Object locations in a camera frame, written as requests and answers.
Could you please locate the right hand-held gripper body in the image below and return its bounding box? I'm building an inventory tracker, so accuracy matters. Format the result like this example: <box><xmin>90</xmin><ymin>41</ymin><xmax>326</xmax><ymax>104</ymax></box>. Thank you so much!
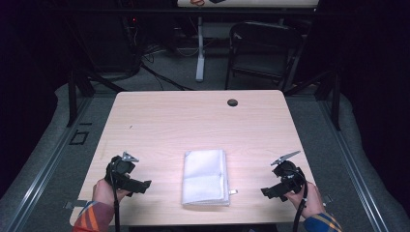
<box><xmin>270</xmin><ymin>150</ymin><xmax>307</xmax><ymax>202</ymax></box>

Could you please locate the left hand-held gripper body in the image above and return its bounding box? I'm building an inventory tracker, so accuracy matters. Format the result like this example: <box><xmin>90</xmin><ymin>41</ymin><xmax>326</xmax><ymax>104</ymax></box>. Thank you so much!
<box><xmin>104</xmin><ymin>151</ymin><xmax>140</xmax><ymax>193</ymax></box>

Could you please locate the white cloth with arrow print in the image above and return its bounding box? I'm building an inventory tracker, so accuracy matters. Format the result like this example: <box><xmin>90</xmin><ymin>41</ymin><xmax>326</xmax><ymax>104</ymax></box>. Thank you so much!
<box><xmin>181</xmin><ymin>149</ymin><xmax>239</xmax><ymax>207</ymax></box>

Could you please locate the person's left hand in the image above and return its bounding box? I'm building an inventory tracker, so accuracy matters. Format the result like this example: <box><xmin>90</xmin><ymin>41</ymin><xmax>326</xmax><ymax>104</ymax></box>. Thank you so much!
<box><xmin>92</xmin><ymin>179</ymin><xmax>132</xmax><ymax>207</ymax></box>

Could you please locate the person's right hand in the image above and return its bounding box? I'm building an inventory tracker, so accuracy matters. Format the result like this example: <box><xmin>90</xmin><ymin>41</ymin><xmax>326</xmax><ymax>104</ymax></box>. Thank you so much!
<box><xmin>284</xmin><ymin>182</ymin><xmax>327</xmax><ymax>220</ymax></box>

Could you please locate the black folding chair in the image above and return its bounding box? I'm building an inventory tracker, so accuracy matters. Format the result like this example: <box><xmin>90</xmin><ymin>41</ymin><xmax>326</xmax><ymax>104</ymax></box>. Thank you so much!
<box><xmin>224</xmin><ymin>20</ymin><xmax>305</xmax><ymax>92</ymax></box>

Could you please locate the white metal table leg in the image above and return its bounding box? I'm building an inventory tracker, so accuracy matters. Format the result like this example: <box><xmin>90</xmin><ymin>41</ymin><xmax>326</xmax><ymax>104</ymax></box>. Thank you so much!
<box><xmin>194</xmin><ymin>15</ymin><xmax>207</xmax><ymax>83</ymax></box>

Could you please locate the dark equipment with red light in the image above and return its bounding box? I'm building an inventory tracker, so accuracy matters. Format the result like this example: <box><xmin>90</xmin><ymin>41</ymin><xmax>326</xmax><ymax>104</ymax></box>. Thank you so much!
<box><xmin>120</xmin><ymin>13</ymin><xmax>143</xmax><ymax>37</ymax></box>

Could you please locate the right hand-held gripper black cable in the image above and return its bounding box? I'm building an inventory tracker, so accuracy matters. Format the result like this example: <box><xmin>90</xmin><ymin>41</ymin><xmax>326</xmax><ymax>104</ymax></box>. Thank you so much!
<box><xmin>291</xmin><ymin>173</ymin><xmax>309</xmax><ymax>232</ymax></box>

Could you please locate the hand-held gripper black cable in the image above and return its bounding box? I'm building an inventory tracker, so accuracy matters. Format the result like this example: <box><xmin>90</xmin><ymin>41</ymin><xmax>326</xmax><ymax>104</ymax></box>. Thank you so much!
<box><xmin>291</xmin><ymin>173</ymin><xmax>309</xmax><ymax>232</ymax></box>
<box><xmin>109</xmin><ymin>162</ymin><xmax>121</xmax><ymax>232</ymax></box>

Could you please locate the left hand-held gripper black cable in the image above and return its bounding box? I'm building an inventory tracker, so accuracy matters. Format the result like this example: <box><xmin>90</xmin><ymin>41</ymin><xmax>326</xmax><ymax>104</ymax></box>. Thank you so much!
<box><xmin>109</xmin><ymin>162</ymin><xmax>121</xmax><ymax>232</ymax></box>

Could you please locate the aluminium floor rail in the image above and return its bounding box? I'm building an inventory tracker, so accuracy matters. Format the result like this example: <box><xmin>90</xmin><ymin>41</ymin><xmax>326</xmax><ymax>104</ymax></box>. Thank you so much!
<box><xmin>317</xmin><ymin>96</ymin><xmax>390</xmax><ymax>232</ymax></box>
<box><xmin>4</xmin><ymin>96</ymin><xmax>95</xmax><ymax>232</ymax></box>

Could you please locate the black metal frame stand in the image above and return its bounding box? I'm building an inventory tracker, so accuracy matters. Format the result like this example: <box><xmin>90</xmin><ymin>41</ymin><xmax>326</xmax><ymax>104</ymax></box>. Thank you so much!
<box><xmin>283</xmin><ymin>69</ymin><xmax>342</xmax><ymax>131</ymax></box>
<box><xmin>66</xmin><ymin>69</ymin><xmax>128</xmax><ymax>129</ymax></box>

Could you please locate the black floor cable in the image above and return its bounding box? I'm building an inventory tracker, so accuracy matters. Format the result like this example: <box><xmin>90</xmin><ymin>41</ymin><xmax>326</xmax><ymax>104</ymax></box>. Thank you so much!
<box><xmin>139</xmin><ymin>62</ymin><xmax>194</xmax><ymax>92</ymax></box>

